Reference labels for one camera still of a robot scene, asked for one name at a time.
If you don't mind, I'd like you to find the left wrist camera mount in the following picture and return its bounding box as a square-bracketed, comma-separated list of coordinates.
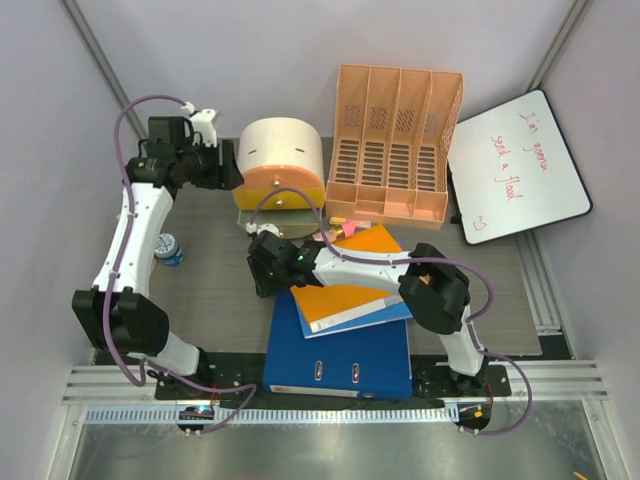
[181, 102, 218, 147]

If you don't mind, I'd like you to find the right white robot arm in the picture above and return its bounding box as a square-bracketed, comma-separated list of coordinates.
[247, 231, 488, 395]

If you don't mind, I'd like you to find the orange folder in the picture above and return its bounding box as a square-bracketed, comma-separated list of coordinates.
[290, 225, 411, 339]

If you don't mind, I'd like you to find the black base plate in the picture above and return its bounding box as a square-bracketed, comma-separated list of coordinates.
[153, 362, 512, 401]

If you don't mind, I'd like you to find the blue ring binder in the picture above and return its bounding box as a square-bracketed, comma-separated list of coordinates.
[262, 292, 413, 401]

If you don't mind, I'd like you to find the small blue-label bottle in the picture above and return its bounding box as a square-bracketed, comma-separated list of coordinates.
[154, 233, 184, 267]

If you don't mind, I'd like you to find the orange desk file organizer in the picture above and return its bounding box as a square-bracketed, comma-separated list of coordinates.
[325, 64, 464, 229]

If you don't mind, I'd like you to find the yellow cabinet drawer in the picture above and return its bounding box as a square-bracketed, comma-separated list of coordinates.
[232, 187, 325, 210]

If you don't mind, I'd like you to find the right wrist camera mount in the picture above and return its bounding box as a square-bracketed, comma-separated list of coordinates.
[245, 222, 282, 238]

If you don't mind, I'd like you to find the white dry-erase board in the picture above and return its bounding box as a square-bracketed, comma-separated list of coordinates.
[448, 89, 593, 245]

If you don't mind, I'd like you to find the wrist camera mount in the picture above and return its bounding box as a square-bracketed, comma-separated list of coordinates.
[245, 222, 282, 238]
[181, 102, 218, 147]

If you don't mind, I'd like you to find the perforated cable tray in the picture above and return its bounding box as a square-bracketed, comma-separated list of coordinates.
[84, 404, 459, 426]

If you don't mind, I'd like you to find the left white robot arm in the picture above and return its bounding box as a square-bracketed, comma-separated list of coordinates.
[72, 140, 244, 399]

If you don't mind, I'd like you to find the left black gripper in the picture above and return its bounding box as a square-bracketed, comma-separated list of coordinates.
[177, 137, 245, 191]

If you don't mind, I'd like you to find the white arched drawer cabinet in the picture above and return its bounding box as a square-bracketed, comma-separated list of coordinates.
[236, 117, 325, 239]

